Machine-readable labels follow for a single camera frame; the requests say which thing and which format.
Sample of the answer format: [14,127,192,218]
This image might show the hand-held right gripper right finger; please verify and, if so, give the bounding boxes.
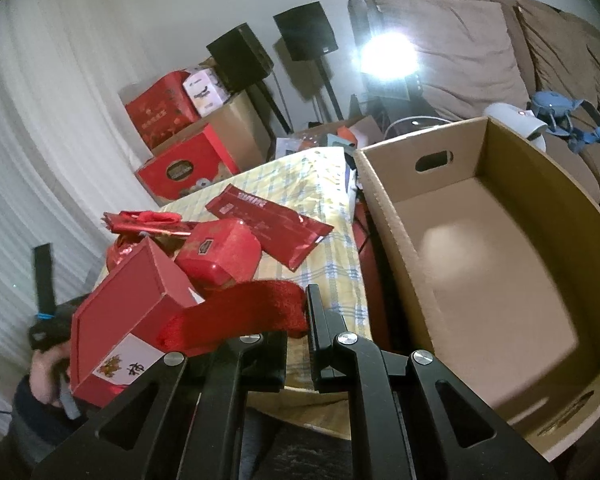
[305,284,561,480]

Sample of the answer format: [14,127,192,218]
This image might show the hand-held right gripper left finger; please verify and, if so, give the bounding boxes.
[30,331,288,480]

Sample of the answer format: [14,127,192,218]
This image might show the red gift box white label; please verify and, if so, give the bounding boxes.
[69,237,311,408]

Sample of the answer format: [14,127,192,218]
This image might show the red tin gold print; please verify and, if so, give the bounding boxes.
[174,218,262,291]

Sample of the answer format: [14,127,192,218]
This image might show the red foil packet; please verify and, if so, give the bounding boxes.
[205,184,333,272]

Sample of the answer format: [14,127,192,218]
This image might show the red plastic bag bundle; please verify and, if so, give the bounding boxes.
[102,209,203,261]

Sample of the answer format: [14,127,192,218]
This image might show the large cardboard box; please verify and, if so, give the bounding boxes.
[354,116,600,461]

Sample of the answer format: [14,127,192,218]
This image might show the person's left hand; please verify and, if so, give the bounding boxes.
[30,345,73,408]

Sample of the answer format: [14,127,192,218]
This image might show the yellow plaid tablecloth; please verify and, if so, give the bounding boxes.
[87,147,376,431]

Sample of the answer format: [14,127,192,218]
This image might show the person's dark trousers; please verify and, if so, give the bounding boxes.
[245,400,353,480]

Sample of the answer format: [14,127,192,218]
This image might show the white and blue bag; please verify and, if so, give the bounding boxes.
[342,165,363,206]

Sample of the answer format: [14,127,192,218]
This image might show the white curtain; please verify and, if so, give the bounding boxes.
[0,0,161,426]

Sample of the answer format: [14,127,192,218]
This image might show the open box of clutter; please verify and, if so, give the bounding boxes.
[275,116,381,161]

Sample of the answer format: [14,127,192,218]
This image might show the red gift carton round label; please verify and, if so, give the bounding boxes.
[135,124,241,208]

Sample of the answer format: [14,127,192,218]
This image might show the brown cardboard carton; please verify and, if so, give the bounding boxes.
[150,91,276,171]

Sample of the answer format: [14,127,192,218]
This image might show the black speaker stand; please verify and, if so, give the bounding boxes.
[312,57,343,121]
[245,80,291,133]

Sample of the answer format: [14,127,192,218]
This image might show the red gift carton gold print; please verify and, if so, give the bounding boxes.
[125,71,203,150]

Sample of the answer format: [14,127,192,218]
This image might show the black tower appliance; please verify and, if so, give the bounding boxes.
[360,72,421,121]

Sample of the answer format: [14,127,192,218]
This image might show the white printed box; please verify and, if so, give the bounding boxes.
[182,66,230,116]

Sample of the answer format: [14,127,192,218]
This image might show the black speaker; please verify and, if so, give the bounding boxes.
[206,24,275,95]
[272,1,340,61]

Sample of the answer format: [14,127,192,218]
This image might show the bright lamp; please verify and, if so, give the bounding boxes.
[357,32,421,81]

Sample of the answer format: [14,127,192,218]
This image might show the white dome-shaped device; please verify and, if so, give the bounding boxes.
[482,102,548,153]

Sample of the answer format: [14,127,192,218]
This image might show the brown sofa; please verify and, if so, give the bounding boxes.
[349,0,600,206]

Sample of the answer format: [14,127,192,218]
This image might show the large brown sofa cushion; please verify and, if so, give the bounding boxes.
[370,0,531,121]

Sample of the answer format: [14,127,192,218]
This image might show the medium brown sofa cushion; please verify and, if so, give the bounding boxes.
[515,0,600,106]

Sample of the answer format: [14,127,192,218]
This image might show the white cable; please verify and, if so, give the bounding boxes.
[382,115,453,138]

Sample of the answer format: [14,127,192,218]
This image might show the blue massager with straps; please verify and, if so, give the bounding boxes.
[527,91,600,153]

